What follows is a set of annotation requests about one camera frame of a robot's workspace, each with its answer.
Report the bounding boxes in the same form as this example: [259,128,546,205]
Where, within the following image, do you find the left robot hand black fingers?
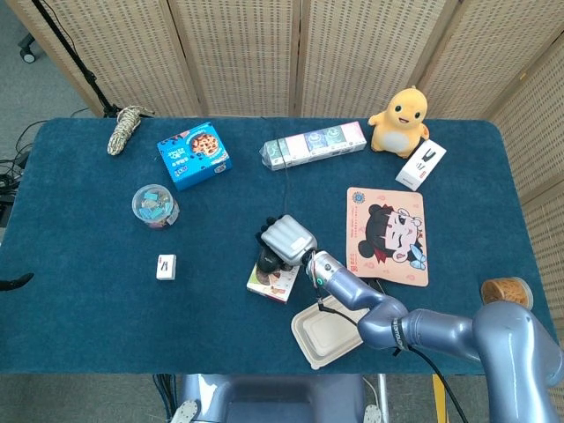
[0,272,35,293]

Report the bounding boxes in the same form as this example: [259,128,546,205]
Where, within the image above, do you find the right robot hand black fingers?
[255,214,319,267]

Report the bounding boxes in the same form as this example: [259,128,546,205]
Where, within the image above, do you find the black computer mouse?
[256,244,293,274]

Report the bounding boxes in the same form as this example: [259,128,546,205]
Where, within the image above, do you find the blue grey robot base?
[171,374,384,423]

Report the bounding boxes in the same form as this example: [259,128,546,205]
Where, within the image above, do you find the small snack packet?
[245,259,301,305]

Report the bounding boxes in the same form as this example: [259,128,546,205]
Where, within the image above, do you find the cartoon girl mouse pad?
[345,186,430,288]

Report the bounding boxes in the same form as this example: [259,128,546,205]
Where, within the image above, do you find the blue cookie box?
[156,121,234,192]

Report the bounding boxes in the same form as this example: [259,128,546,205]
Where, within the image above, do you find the small white box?
[155,253,177,281]

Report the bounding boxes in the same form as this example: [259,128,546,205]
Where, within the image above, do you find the long white box black print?
[395,138,448,192]

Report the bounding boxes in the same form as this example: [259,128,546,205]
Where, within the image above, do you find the blue felt table cloth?
[0,116,545,375]

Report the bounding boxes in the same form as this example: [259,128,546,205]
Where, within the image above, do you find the multicolour tissue pack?
[259,121,368,171]

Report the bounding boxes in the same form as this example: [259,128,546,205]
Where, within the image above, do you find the beige takeout container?
[290,301,371,370]

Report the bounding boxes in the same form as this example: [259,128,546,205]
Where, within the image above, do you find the clear jar of clips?
[131,183,181,229]

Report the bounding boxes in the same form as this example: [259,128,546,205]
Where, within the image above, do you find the yellow plush toy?
[367,85,431,160]

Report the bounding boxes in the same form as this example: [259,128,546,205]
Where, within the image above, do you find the metal table leg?
[376,374,391,423]

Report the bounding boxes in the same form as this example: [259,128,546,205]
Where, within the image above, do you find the woven folding screen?
[6,0,564,309]

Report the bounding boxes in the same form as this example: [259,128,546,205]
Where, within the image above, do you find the black tripod stand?
[30,0,122,119]

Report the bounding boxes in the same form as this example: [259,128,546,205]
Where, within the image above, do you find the yellow strip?
[432,374,449,423]

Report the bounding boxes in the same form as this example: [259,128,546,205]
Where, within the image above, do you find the brown wooden cup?
[479,276,534,309]

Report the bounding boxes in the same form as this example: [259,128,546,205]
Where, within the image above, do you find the black caster wheel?
[19,37,43,63]

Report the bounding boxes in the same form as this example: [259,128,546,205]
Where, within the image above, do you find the black floor cable bundle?
[0,118,49,226]

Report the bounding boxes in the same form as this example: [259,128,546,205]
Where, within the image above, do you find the patterned rope bundle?
[107,104,155,157]

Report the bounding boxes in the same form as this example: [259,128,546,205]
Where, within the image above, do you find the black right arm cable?
[315,298,471,423]

